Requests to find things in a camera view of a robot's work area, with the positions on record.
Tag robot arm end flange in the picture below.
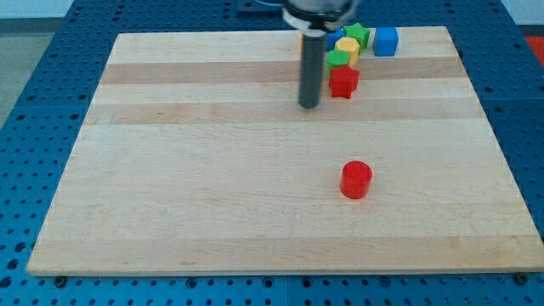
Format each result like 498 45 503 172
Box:
282 0 359 35

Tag red star block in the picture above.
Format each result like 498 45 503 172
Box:
328 65 360 99

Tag green star block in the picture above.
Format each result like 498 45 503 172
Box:
343 23 371 52

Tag light wooden board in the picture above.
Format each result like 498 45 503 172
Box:
26 26 543 276

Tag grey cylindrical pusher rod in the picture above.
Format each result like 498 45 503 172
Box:
298 35 326 109

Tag red cylinder block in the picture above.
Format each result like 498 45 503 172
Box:
339 161 373 200

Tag green cylinder block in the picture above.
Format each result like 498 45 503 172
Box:
325 49 350 78

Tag yellow block behind rod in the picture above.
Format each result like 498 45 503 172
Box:
297 33 303 54

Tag blue block behind rod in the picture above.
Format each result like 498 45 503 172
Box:
326 28 345 52

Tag yellow hexagon block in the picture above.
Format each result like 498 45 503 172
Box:
335 37 360 66

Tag blue cube block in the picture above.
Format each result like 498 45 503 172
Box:
373 27 399 57

